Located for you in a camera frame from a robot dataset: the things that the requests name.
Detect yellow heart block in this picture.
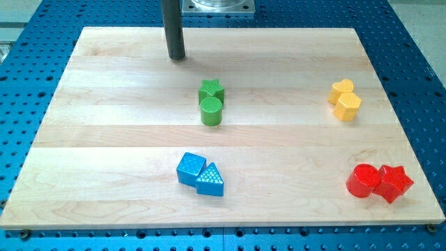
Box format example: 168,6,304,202
328,79,354,105

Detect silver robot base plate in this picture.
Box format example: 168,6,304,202
180,0,256,17

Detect red star block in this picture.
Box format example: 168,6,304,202
373,165,414,204

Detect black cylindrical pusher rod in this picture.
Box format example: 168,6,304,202
160,0,185,61

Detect green cylinder block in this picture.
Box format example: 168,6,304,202
200,97,223,126

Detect blue triangle block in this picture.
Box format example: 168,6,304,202
195,162,224,197

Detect blue cube block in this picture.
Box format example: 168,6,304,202
176,152,206,187

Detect green star block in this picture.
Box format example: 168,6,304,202
198,79,225,104

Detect red cylinder block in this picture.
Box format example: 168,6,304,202
346,164,380,198

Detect yellow pentagon block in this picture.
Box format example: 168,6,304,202
333,93,362,121

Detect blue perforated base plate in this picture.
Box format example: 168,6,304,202
1,1,445,250

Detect light wooden board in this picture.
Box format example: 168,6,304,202
1,27,445,230

